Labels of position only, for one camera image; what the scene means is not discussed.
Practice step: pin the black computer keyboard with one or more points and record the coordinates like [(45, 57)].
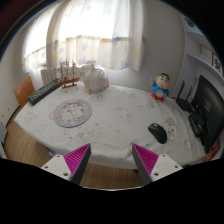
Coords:
[(42, 91)]

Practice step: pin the black computer monitor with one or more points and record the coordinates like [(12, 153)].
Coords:
[(210, 103)]

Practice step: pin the wooden model sailing ship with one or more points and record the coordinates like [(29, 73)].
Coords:
[(69, 80)]

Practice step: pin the sheer white star-print curtain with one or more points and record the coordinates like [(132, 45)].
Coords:
[(100, 33)]

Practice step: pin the cartoon boy figurine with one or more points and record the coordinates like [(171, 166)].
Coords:
[(161, 87)]

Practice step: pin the large white conch shell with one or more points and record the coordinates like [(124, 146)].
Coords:
[(95, 81)]

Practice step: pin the black router with antennas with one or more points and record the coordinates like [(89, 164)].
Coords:
[(184, 104)]

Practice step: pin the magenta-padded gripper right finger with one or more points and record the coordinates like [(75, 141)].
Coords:
[(146, 159)]

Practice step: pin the orange wooden chair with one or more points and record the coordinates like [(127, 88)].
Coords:
[(23, 90)]

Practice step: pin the white printed tablecloth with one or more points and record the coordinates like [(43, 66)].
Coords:
[(120, 115)]

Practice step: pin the black computer mouse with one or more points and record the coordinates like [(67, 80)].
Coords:
[(158, 132)]

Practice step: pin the white wall shelf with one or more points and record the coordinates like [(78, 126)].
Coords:
[(206, 61)]

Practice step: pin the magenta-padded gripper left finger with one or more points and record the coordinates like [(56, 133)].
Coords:
[(76, 158)]

